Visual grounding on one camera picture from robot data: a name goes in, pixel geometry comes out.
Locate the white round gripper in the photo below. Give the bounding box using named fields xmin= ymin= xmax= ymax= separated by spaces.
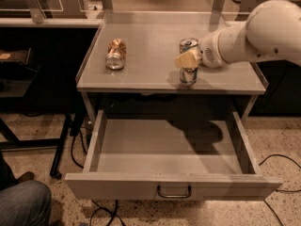
xmin=174 ymin=30 xmax=227 ymax=69

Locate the silver blue redbull can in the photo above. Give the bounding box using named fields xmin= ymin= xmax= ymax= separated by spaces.
xmin=180 ymin=38 xmax=198 ymax=86

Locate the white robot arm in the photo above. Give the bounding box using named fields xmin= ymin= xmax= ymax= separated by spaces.
xmin=174 ymin=0 xmax=301 ymax=69

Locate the lying orange soda can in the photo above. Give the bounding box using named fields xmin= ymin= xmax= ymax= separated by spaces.
xmin=105 ymin=39 xmax=127 ymax=71

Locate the open grey top drawer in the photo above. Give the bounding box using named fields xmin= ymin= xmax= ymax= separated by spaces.
xmin=65 ymin=112 xmax=282 ymax=201

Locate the grey cabinet table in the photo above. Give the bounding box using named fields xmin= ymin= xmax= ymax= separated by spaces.
xmin=77 ymin=12 xmax=267 ymax=121

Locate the brown shoe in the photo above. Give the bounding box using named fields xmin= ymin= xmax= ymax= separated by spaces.
xmin=17 ymin=171 xmax=35 ymax=184

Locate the metal drawer handle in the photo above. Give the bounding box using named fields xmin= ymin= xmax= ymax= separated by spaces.
xmin=156 ymin=186 xmax=192 ymax=199

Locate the black floor cable left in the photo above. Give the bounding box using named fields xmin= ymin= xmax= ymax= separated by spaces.
xmin=70 ymin=122 xmax=127 ymax=226

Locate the black floor cable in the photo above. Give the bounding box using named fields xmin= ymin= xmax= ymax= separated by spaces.
xmin=257 ymin=153 xmax=301 ymax=226
xmin=70 ymin=122 xmax=127 ymax=226

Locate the black floor cable right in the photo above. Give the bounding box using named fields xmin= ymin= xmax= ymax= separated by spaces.
xmin=257 ymin=153 xmax=301 ymax=226

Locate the black side table frame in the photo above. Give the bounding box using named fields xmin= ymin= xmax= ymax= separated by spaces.
xmin=0 ymin=47 xmax=71 ymax=180

